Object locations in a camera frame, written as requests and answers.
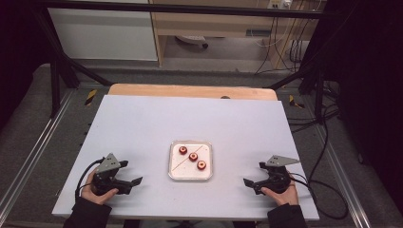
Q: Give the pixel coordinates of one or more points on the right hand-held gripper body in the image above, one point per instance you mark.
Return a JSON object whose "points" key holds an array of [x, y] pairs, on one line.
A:
{"points": [[275, 180]]}

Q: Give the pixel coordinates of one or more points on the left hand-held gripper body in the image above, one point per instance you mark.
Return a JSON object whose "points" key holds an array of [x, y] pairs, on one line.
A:
{"points": [[106, 182]]}

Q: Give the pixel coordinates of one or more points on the thin wooden stick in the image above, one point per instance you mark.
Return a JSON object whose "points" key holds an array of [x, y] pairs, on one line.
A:
{"points": [[177, 166]]}

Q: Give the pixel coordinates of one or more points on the white square tray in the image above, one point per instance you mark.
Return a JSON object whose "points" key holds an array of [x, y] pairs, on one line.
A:
{"points": [[183, 173]]}

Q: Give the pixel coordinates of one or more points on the red bead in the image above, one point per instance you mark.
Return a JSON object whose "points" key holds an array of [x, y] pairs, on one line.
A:
{"points": [[201, 165], [193, 156], [182, 150]]}

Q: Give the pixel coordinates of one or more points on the person's left hand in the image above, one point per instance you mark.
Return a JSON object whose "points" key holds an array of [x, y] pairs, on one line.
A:
{"points": [[95, 199]]}

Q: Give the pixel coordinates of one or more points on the person's right hand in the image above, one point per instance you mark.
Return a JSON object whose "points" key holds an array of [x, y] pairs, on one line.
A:
{"points": [[286, 198]]}

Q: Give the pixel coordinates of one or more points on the white board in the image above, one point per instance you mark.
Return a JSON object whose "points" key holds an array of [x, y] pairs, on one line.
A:
{"points": [[142, 126]]}

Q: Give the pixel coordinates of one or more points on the yellow black tape strip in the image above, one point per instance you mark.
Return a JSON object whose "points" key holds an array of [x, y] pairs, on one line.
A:
{"points": [[293, 100], [91, 96]]}

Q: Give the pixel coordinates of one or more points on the wooden table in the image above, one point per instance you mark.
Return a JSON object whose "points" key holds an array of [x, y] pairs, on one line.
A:
{"points": [[190, 91]]}

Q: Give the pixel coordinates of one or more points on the white cabinet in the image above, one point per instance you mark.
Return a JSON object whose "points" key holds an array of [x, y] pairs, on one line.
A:
{"points": [[101, 34]]}

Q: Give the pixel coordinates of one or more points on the grey power strip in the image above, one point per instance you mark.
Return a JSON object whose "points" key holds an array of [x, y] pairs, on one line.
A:
{"points": [[258, 32]]}

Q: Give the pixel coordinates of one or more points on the black curtain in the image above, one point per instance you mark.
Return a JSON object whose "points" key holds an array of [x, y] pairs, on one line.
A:
{"points": [[15, 47], [374, 79]]}

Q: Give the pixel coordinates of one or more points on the chair base with caster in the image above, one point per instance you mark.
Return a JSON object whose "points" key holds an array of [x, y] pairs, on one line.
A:
{"points": [[191, 39]]}

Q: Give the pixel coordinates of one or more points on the wooden desk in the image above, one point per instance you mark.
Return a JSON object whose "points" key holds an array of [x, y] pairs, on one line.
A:
{"points": [[206, 23]]}

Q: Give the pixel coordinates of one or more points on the white power strip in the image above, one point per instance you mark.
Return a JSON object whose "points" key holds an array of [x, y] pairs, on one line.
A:
{"points": [[278, 3]]}

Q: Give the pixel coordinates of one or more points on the aluminium rail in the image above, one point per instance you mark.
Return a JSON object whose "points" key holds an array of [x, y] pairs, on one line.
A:
{"points": [[342, 177], [35, 148]]}

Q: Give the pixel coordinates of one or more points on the black metal frame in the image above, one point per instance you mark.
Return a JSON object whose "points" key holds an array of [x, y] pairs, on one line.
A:
{"points": [[190, 8]]}

